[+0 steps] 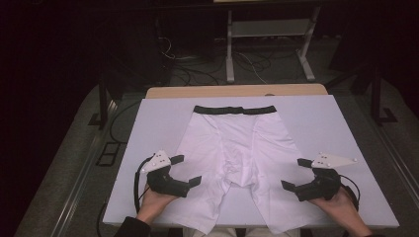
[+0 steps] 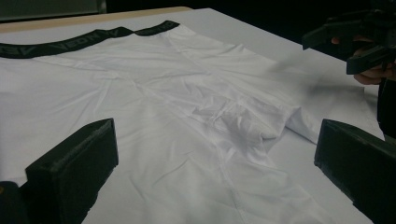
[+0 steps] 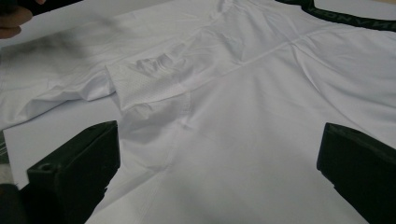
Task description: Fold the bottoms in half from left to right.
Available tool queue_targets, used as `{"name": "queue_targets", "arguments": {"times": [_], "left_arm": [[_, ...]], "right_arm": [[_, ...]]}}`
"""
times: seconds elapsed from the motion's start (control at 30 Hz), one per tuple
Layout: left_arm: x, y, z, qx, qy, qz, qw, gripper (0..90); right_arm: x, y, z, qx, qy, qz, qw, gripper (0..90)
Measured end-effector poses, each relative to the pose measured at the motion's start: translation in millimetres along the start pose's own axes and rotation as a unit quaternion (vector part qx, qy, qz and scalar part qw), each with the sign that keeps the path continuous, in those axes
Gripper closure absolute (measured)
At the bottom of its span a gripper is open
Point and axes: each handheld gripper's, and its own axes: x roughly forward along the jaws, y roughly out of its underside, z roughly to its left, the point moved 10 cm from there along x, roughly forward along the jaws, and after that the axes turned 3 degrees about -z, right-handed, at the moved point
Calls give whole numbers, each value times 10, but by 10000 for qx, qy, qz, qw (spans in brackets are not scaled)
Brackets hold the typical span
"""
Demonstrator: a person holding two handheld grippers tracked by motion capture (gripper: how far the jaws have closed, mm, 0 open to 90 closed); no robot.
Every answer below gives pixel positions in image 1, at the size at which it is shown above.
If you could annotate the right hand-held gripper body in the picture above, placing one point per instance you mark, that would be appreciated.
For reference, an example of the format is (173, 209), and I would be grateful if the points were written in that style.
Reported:
(324, 187)

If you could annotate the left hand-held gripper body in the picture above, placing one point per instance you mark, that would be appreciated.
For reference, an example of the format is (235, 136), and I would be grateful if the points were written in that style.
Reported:
(164, 182)

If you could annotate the white shorts with black waistband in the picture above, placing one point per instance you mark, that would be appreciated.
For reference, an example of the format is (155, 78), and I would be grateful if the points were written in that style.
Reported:
(237, 144)

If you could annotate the person's left hand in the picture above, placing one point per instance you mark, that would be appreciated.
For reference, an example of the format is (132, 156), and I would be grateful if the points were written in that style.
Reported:
(153, 204)

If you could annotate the person's right hand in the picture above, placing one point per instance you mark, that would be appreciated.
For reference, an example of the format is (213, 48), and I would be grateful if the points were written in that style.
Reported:
(344, 209)

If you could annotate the white board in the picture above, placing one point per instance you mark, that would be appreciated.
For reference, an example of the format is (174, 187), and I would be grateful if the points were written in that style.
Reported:
(346, 131)

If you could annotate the wooden table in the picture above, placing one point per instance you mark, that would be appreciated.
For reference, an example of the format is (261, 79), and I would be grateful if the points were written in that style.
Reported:
(197, 91)

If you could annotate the black metal stand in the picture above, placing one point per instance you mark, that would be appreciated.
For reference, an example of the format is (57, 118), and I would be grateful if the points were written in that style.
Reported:
(375, 98)
(103, 105)

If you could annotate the white metal stand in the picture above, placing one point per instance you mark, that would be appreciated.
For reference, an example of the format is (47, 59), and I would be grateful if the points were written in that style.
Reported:
(270, 28)

